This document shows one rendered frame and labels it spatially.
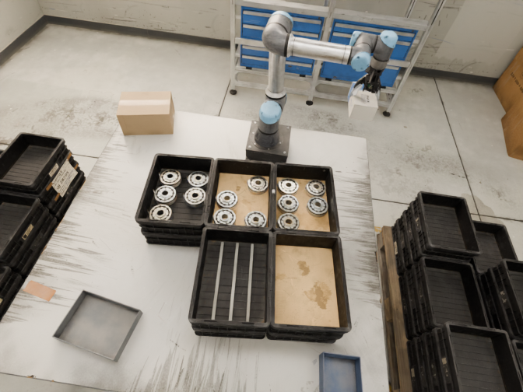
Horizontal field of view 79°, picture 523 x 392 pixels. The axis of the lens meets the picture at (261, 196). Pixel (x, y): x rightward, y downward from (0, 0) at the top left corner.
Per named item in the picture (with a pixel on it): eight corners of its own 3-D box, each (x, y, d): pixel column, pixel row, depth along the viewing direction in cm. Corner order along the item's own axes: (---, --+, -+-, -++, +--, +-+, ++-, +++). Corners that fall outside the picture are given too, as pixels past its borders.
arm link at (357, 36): (352, 39, 135) (377, 44, 134) (354, 26, 142) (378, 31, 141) (346, 56, 142) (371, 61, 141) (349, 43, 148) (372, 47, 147)
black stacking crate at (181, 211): (159, 168, 168) (156, 153, 159) (215, 173, 169) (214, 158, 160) (140, 233, 145) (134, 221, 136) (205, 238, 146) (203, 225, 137)
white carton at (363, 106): (347, 95, 178) (352, 81, 171) (369, 98, 178) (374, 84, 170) (349, 118, 166) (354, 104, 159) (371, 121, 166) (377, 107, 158)
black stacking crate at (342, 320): (270, 243, 147) (272, 231, 137) (333, 247, 148) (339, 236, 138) (268, 334, 123) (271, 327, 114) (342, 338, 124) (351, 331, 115)
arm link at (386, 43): (380, 27, 139) (399, 31, 139) (371, 50, 148) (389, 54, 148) (380, 36, 135) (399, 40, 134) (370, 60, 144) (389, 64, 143)
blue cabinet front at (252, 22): (240, 64, 315) (241, 5, 270) (311, 75, 314) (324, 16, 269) (240, 66, 314) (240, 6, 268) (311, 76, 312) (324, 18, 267)
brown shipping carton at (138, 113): (174, 111, 212) (170, 91, 199) (173, 134, 199) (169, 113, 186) (128, 112, 208) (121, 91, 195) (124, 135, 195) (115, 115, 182)
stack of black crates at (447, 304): (397, 277, 213) (421, 255, 186) (441, 284, 212) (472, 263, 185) (405, 340, 190) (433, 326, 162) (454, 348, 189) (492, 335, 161)
